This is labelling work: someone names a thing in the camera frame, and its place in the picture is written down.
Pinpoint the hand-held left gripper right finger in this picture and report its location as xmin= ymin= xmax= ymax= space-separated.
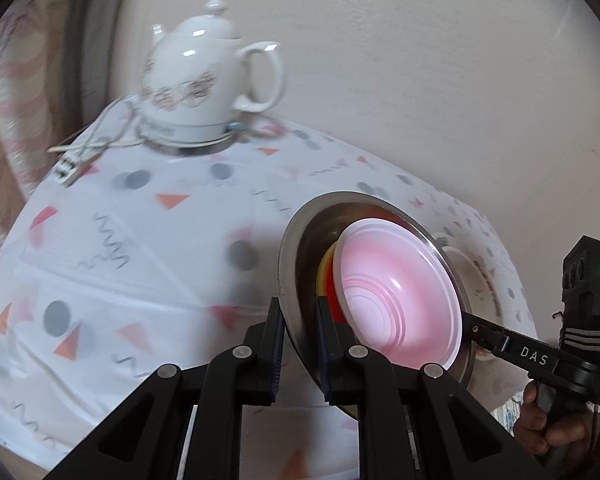
xmin=316 ymin=295 xmax=551 ymax=480

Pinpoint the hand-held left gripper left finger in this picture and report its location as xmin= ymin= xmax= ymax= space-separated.
xmin=45 ymin=296 xmax=287 ymax=480

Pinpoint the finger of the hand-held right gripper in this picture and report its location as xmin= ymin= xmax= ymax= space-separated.
xmin=461 ymin=311 xmax=562 ymax=375

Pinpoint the white plate patterned rim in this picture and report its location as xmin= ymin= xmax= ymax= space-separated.
xmin=440 ymin=246 xmax=504 ymax=362

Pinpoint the yellow plastic bowl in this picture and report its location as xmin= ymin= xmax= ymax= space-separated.
xmin=316 ymin=252 xmax=339 ymax=302

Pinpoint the stainless steel bowl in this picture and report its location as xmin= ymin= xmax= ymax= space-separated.
xmin=277 ymin=191 xmax=477 ymax=420

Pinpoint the red plastic bowl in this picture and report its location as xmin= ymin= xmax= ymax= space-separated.
xmin=329 ymin=217 xmax=465 ymax=368

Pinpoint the person's right hand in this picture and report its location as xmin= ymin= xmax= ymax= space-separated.
xmin=512 ymin=381 xmax=600 ymax=458

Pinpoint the white patterned tablecloth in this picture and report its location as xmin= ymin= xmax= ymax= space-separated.
xmin=0 ymin=115 xmax=541 ymax=467

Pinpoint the grey kettle base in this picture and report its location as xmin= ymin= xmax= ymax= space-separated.
xmin=139 ymin=119 xmax=247 ymax=155

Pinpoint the white ceramic electric kettle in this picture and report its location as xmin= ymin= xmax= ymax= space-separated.
xmin=139 ymin=0 xmax=284 ymax=142

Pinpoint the pink patterned curtain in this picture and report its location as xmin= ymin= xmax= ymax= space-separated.
xmin=0 ymin=0 xmax=81 ymax=253

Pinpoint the white power cord with plug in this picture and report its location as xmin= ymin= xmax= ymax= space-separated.
xmin=47 ymin=95 xmax=147 ymax=187

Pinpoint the grey window frame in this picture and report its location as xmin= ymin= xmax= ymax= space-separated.
xmin=60 ymin=0 xmax=133 ymax=128

